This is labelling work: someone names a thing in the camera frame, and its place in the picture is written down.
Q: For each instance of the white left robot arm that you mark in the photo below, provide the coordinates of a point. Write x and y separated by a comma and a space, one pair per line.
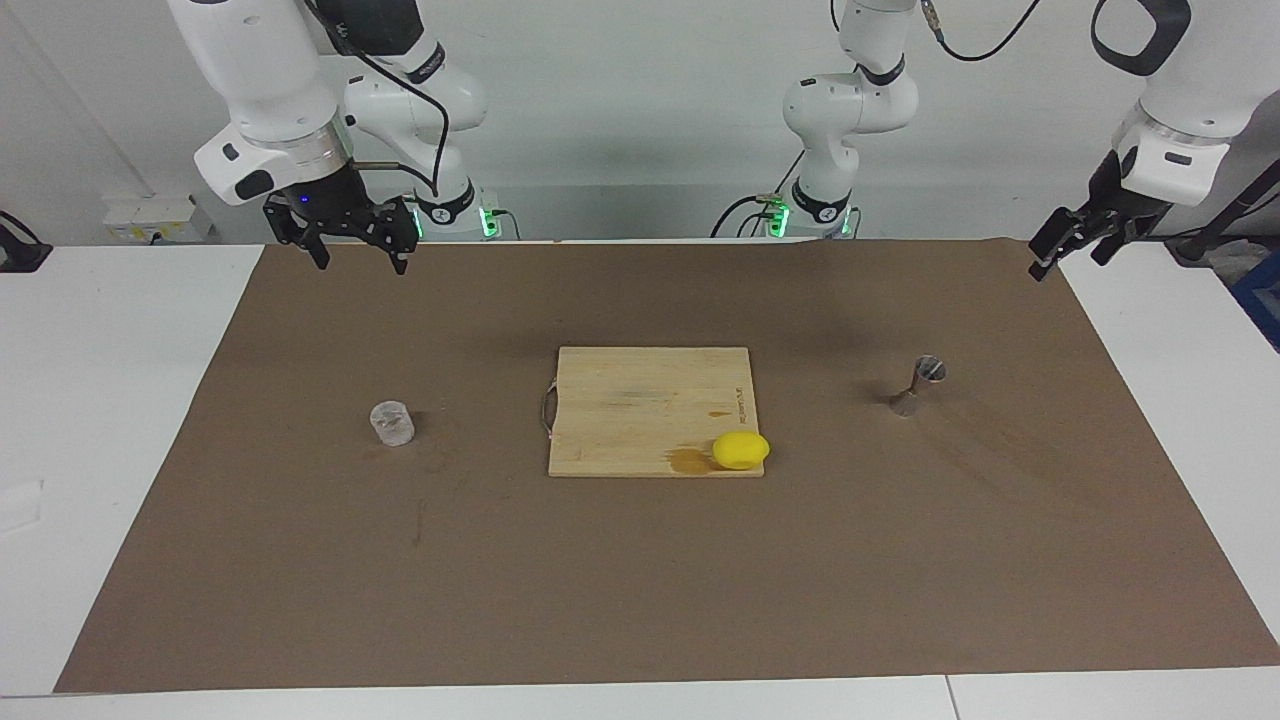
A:
850, 100

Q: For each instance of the yellow lemon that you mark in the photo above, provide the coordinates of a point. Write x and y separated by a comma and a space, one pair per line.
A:
740, 451

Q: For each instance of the black clamp mount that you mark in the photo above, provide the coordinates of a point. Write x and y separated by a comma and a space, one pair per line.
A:
20, 255

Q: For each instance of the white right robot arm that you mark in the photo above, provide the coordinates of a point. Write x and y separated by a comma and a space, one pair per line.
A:
270, 90

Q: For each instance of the black tripod stand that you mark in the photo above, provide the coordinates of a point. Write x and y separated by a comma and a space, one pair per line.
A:
1225, 225

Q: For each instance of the metal cocktail jigger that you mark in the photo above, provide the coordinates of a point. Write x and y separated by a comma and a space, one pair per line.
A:
912, 398

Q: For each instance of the brown paper table mat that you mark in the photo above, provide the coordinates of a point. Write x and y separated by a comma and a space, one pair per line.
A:
640, 580

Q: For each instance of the clear glass cup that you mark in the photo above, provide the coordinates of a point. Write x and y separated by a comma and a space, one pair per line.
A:
392, 424

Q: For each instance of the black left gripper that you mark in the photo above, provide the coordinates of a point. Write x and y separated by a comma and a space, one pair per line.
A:
1125, 205

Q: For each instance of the wooden cutting board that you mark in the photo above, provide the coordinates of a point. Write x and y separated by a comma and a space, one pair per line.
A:
640, 410

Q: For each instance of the white power strip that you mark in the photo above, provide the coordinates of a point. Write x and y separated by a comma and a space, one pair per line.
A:
155, 215

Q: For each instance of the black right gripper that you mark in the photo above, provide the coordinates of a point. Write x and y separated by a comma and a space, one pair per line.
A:
325, 205

